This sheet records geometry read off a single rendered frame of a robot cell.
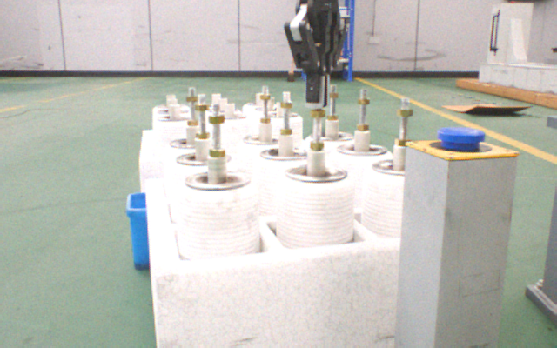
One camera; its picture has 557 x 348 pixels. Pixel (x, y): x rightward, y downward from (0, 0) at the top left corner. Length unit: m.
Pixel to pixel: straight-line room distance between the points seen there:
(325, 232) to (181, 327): 0.19
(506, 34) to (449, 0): 2.26
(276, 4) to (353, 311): 6.51
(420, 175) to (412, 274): 0.10
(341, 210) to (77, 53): 7.03
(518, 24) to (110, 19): 4.98
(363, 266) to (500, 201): 0.18
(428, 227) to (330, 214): 0.15
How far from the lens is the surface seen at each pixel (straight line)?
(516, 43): 5.14
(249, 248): 0.57
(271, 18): 6.98
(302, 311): 0.58
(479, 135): 0.46
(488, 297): 0.51
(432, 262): 0.47
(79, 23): 7.49
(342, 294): 0.59
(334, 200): 0.57
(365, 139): 0.75
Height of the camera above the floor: 0.40
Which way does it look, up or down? 13 degrees down
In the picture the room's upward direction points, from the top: straight up
